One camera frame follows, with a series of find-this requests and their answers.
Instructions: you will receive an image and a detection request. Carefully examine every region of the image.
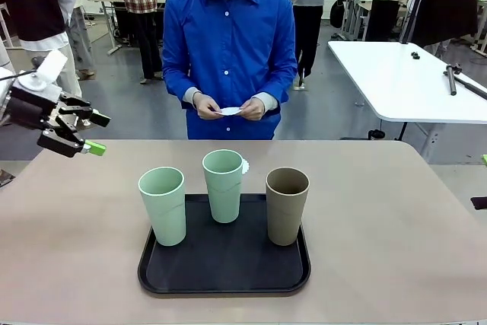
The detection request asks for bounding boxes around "person's left forearm blue sleeve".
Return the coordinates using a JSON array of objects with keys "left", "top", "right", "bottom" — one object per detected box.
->
[{"left": 258, "top": 68, "right": 298, "bottom": 111}]

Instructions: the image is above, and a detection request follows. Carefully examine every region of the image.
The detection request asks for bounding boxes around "person's right hand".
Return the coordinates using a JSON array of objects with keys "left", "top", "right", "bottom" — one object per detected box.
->
[{"left": 193, "top": 92, "right": 224, "bottom": 120}]

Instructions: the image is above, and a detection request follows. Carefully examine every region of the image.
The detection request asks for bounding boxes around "person in grey trousers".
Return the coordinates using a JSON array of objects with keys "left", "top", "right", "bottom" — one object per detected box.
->
[{"left": 68, "top": 0, "right": 96, "bottom": 81}]

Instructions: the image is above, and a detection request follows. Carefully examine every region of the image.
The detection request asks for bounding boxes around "black plastic serving tray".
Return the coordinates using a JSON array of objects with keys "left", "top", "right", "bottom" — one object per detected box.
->
[{"left": 137, "top": 193, "right": 312, "bottom": 298}]

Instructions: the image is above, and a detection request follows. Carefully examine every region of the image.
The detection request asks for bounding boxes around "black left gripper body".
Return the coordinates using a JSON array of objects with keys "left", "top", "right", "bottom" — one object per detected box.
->
[{"left": 7, "top": 88, "right": 62, "bottom": 131}]

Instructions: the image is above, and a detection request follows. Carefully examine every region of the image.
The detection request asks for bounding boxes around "person's left hand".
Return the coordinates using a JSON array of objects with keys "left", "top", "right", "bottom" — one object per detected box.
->
[{"left": 239, "top": 97, "right": 266, "bottom": 122}]

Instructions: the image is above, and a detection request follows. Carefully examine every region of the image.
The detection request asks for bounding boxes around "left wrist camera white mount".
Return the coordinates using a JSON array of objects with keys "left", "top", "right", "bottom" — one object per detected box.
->
[{"left": 18, "top": 49, "right": 68, "bottom": 92}]

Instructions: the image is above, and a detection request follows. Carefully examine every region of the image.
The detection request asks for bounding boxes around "long black metal rod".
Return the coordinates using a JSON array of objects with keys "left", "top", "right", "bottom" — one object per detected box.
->
[{"left": 454, "top": 75, "right": 487, "bottom": 100}]

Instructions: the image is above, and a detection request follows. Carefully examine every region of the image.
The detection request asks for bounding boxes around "person's right forearm blue sleeve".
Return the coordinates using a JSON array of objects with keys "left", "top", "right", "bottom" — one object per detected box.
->
[{"left": 162, "top": 68, "right": 202, "bottom": 110}]

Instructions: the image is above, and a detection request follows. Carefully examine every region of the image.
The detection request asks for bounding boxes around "person in blue shirt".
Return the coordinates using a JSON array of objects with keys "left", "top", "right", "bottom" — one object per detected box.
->
[{"left": 161, "top": 0, "right": 298, "bottom": 141}]

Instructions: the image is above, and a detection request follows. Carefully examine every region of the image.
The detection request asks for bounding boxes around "pale green tall cup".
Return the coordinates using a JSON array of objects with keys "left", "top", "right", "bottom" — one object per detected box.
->
[
  {"left": 202, "top": 149, "right": 244, "bottom": 224},
  {"left": 138, "top": 167, "right": 187, "bottom": 247}
]

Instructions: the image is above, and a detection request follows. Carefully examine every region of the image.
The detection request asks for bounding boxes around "short black metal rod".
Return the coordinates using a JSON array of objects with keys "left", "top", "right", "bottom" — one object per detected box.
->
[{"left": 443, "top": 64, "right": 463, "bottom": 97}]

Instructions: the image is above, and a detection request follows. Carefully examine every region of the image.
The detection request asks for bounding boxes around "thin black left camera cable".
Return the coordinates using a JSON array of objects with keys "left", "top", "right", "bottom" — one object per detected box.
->
[{"left": 0, "top": 69, "right": 38, "bottom": 81}]

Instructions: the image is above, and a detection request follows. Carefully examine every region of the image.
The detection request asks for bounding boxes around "tan tall cup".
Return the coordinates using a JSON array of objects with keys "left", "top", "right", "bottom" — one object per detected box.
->
[{"left": 265, "top": 167, "right": 310, "bottom": 246}]

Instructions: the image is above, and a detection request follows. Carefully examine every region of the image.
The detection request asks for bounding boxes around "person in black top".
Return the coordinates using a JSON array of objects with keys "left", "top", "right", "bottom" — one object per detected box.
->
[{"left": 0, "top": 0, "right": 91, "bottom": 98}]

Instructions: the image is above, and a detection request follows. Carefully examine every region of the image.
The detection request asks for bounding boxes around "white folding table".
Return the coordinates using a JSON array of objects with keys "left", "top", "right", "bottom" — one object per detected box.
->
[{"left": 327, "top": 40, "right": 487, "bottom": 143}]

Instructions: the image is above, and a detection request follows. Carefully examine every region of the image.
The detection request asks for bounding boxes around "brown patterned object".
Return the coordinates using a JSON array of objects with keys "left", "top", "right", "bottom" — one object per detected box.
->
[{"left": 0, "top": 168, "right": 17, "bottom": 188}]

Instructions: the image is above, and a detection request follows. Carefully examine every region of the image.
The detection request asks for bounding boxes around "black backpack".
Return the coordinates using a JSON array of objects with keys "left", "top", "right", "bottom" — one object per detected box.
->
[{"left": 329, "top": 0, "right": 345, "bottom": 29}]

